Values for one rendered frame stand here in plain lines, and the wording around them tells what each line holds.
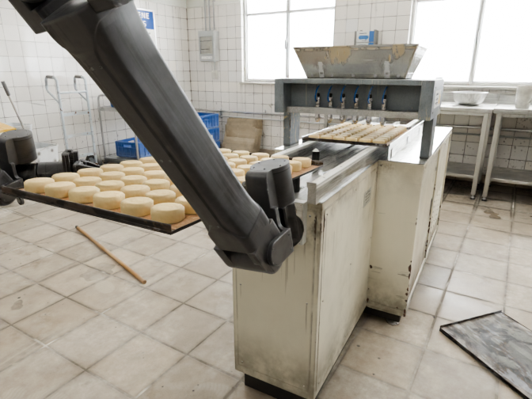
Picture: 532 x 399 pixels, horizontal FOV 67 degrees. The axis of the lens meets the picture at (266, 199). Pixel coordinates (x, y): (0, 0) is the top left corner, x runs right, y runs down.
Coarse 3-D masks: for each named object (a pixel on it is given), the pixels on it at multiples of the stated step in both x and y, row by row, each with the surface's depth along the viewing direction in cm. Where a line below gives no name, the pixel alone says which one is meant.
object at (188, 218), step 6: (306, 168) 102; (312, 168) 102; (294, 174) 94; (300, 174) 94; (66, 198) 70; (90, 204) 67; (108, 210) 64; (114, 210) 64; (144, 216) 62; (150, 216) 62; (186, 216) 62; (192, 216) 62; (198, 216) 62; (180, 222) 59; (186, 222) 59; (174, 228) 57
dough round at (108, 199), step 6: (102, 192) 67; (108, 192) 67; (114, 192) 67; (120, 192) 67; (96, 198) 64; (102, 198) 64; (108, 198) 64; (114, 198) 64; (120, 198) 65; (96, 204) 64; (102, 204) 64; (108, 204) 64; (114, 204) 64
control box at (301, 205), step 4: (296, 200) 122; (300, 200) 122; (304, 200) 122; (296, 204) 121; (300, 204) 120; (304, 204) 120; (296, 208) 121; (300, 208) 120; (304, 208) 120; (296, 212) 121; (300, 212) 121; (304, 212) 121; (300, 216) 121; (304, 216) 121; (304, 220) 122; (304, 224) 122; (304, 228) 123; (304, 232) 123; (304, 236) 124; (304, 240) 124; (300, 244) 124
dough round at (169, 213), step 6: (156, 204) 61; (162, 204) 61; (168, 204) 61; (174, 204) 61; (180, 204) 61; (150, 210) 59; (156, 210) 58; (162, 210) 58; (168, 210) 58; (174, 210) 59; (180, 210) 59; (156, 216) 58; (162, 216) 58; (168, 216) 58; (174, 216) 58; (180, 216) 59; (168, 222) 58; (174, 222) 59
